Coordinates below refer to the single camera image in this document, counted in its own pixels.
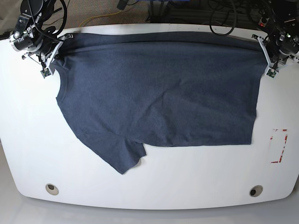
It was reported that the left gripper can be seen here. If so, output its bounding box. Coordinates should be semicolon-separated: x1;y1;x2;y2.
266;23;299;58

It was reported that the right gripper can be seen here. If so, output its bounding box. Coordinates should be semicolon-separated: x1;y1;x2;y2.
9;15;58;56

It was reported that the dark blue T-shirt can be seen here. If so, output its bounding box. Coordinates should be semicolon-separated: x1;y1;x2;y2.
53;32;267;174

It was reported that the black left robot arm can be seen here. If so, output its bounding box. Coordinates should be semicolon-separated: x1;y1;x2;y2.
268;0;299;58

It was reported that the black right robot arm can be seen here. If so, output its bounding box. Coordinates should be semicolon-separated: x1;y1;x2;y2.
9;0;67;57

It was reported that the red tape rectangle marking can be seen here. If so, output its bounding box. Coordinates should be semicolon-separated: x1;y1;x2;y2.
269;129;288;164

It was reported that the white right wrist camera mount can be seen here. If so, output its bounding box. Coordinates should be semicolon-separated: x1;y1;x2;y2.
21;33;74;77

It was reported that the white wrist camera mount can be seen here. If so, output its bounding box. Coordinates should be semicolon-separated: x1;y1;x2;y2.
21;33;74;77
252;34;299;78

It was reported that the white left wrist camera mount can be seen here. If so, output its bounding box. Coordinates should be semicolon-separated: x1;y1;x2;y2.
252;34;299;78

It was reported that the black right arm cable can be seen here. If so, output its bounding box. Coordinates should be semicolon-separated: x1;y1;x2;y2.
35;0;68;39

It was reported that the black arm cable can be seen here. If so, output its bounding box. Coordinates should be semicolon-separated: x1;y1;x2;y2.
208;0;239;37
35;0;68;39

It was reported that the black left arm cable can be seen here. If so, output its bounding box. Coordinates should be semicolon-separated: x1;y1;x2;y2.
208;0;239;37

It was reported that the yellow cable on floor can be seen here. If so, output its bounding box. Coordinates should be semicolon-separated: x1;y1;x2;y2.
80;8;121;28

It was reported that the left table cable grommet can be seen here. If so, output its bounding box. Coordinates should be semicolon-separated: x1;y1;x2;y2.
45;184;59;196

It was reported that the table cable grommet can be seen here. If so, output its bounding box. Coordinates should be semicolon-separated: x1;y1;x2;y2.
249;185;263;197
45;184;59;196

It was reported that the right table cable grommet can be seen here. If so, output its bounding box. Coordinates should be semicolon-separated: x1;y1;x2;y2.
249;185;263;197

